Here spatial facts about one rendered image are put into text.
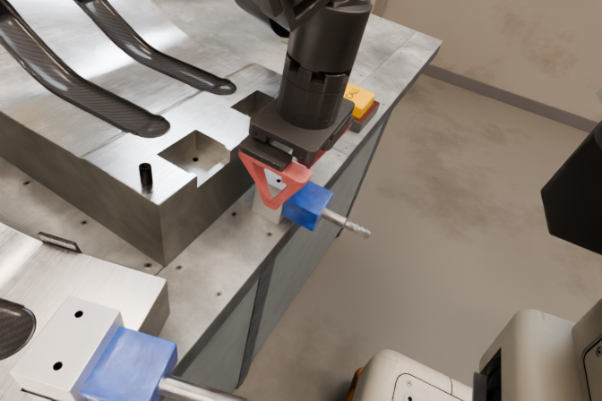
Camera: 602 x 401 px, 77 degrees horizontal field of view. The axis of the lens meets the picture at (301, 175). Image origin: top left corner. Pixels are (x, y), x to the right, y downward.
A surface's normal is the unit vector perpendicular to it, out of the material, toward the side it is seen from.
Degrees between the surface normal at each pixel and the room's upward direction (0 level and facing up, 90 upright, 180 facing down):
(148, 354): 0
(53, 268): 0
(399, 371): 0
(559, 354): 8
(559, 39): 90
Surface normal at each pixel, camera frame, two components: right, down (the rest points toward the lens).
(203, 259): 0.18, -0.72
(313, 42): -0.37, 0.58
